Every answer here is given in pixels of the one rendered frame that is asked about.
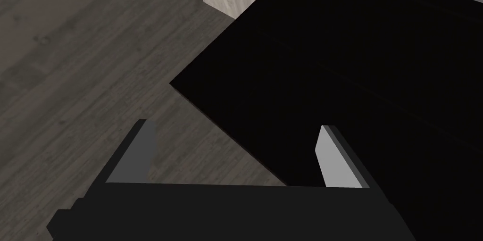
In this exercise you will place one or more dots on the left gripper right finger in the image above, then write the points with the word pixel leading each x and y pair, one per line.
pixel 337 161

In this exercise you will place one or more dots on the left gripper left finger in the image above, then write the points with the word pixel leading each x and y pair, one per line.
pixel 134 158

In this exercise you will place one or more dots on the black cupboard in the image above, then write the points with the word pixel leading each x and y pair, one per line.
pixel 339 67

